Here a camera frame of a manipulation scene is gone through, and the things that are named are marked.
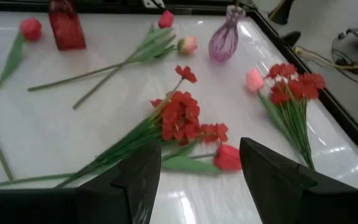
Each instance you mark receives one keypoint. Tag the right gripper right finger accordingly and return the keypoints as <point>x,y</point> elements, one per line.
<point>284,193</point>

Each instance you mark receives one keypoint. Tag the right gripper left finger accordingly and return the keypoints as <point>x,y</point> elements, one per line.
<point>120,193</point>

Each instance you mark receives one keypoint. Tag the red artificial tulip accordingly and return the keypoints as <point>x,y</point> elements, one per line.
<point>166,19</point>
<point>228,158</point>
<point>30,28</point>

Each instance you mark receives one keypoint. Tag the red blossom artificial bunch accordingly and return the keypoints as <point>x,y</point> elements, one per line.
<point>180,115</point>
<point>294,87</point>

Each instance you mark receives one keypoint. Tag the purple glass vase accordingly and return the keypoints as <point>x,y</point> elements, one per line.
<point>224,40</point>

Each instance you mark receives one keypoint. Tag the red glass vase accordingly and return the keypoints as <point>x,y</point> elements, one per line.
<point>67,28</point>

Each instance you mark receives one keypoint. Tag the silver arm base bracket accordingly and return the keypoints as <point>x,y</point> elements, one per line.
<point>149,3</point>

